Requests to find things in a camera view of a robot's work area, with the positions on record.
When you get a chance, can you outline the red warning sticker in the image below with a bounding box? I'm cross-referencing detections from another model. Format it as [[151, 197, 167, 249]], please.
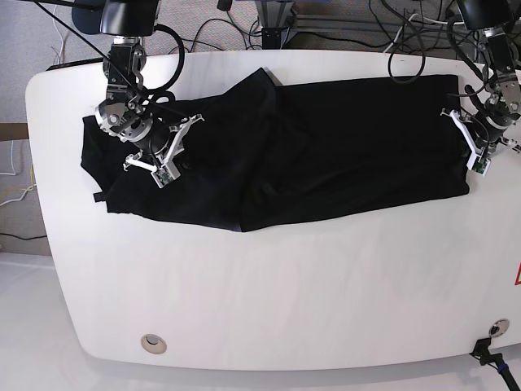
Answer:
[[514, 264, 521, 286]]

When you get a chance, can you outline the table cable grommet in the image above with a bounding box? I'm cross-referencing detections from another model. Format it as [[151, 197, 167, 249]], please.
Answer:
[[488, 319, 510, 338], [141, 334, 167, 355]]

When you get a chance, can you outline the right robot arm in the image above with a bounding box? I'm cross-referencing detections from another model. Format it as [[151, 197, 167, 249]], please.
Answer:
[[95, 1, 203, 188]]

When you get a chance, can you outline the white cable on floor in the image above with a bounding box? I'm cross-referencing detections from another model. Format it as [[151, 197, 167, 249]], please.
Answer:
[[0, 139, 38, 204]]

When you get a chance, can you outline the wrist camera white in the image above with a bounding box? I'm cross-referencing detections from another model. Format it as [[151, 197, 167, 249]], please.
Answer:
[[151, 162, 181, 188], [466, 152, 491, 176]]

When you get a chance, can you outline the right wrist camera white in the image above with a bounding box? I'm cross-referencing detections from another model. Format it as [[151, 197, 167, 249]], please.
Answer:
[[151, 162, 181, 188]]

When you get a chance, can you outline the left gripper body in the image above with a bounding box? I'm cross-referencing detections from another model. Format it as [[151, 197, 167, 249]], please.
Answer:
[[440, 108, 520, 163]]

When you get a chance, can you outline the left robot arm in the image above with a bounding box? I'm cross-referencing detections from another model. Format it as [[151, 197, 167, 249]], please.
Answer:
[[420, 1, 520, 174]]

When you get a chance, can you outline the table cable grommet right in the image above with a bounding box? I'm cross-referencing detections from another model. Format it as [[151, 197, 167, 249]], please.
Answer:
[[488, 319, 510, 338]]

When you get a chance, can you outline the black T-shirt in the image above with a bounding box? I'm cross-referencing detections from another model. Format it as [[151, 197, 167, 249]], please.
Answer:
[[81, 70, 469, 232]]

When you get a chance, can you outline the round dark stand base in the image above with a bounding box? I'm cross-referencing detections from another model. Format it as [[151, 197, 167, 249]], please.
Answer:
[[72, 5, 103, 35]]

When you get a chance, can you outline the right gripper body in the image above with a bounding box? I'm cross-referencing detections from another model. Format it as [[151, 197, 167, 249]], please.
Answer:
[[121, 114, 204, 174]]

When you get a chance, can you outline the black table leg block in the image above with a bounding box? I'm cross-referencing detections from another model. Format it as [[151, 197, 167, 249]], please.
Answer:
[[261, 27, 290, 50]]

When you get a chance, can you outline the table cable grommet left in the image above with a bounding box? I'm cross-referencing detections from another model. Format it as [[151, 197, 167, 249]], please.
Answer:
[[141, 334, 167, 355]]

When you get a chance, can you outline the black clamp with cable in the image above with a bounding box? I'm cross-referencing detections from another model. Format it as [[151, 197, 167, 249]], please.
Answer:
[[470, 337, 520, 391]]

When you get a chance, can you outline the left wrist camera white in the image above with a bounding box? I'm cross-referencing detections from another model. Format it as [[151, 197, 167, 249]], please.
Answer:
[[466, 152, 491, 176]]

